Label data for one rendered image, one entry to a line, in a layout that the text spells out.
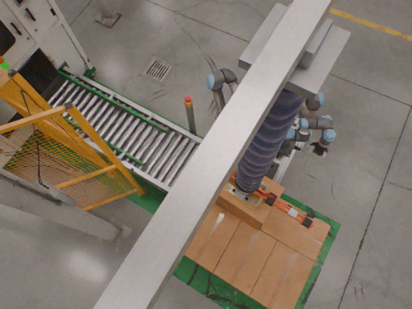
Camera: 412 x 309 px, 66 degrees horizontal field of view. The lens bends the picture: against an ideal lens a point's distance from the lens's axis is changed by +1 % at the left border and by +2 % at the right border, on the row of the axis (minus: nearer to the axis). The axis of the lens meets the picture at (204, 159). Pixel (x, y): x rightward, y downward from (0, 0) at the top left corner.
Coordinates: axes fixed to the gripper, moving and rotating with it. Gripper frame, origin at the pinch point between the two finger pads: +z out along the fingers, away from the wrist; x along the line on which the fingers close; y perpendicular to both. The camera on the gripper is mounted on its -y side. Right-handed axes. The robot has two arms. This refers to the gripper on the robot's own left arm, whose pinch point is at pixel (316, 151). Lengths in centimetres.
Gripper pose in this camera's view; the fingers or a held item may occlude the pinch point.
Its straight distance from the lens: 257.1
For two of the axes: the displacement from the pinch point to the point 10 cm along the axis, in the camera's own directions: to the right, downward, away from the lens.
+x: 8.8, 4.3, -1.9
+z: 0.3, 3.5, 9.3
